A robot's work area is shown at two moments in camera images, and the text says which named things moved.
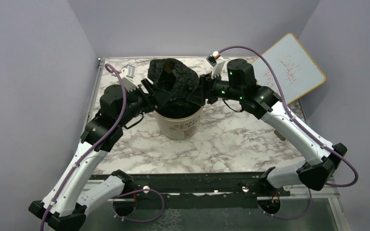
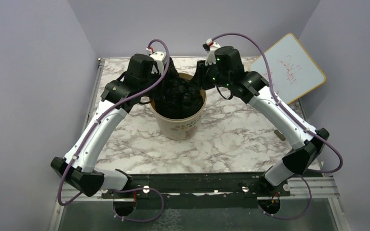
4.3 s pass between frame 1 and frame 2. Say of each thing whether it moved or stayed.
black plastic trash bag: moved
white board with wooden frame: stayed
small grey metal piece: stayed
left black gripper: moved
